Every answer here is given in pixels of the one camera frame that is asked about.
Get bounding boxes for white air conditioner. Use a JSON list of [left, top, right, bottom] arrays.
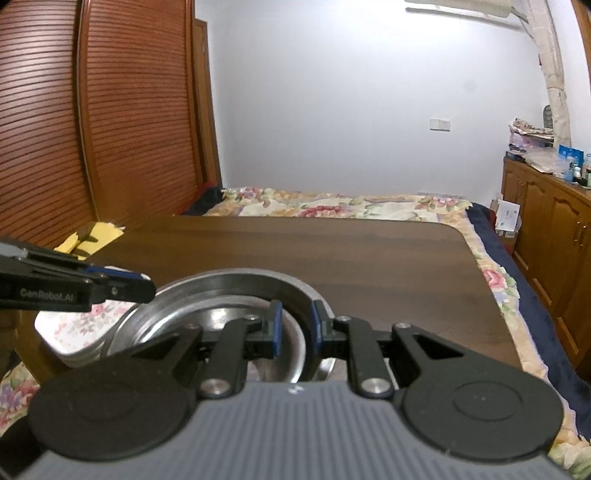
[[404, 0, 527, 22]]

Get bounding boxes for wooden louvered wardrobe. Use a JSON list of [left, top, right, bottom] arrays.
[[0, 0, 223, 250]]

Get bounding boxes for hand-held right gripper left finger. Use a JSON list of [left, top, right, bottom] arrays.
[[131, 299, 284, 400]]

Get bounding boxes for floral cloth pile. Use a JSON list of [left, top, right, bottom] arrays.
[[508, 119, 555, 148]]

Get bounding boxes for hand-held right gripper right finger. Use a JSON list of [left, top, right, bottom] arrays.
[[310, 299, 465, 400]]

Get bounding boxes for blue packaging boxes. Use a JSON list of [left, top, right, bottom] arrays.
[[558, 144, 585, 168]]

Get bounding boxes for large stainless steel bowl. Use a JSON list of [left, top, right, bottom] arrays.
[[99, 268, 342, 385]]

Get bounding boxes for navy blue bed sheet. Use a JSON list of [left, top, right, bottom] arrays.
[[466, 202, 591, 439]]

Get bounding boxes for floral blanket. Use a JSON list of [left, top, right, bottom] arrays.
[[0, 187, 591, 480]]

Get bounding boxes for dark clothing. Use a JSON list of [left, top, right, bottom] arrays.
[[182, 182, 225, 217]]

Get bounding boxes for clear plastic bags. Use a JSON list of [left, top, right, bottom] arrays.
[[526, 150, 570, 179]]

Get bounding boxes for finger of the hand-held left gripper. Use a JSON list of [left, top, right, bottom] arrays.
[[0, 237, 144, 280], [92, 278, 157, 306]]

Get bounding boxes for yellow plush toy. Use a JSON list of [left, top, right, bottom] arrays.
[[53, 220, 125, 260]]

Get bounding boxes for white cardboard box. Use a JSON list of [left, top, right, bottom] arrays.
[[493, 198, 522, 239]]

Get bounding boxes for beige lace curtain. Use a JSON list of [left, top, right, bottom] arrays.
[[526, 0, 573, 147]]

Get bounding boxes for wooden sideboard cabinet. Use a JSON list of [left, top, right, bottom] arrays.
[[501, 157, 591, 370]]

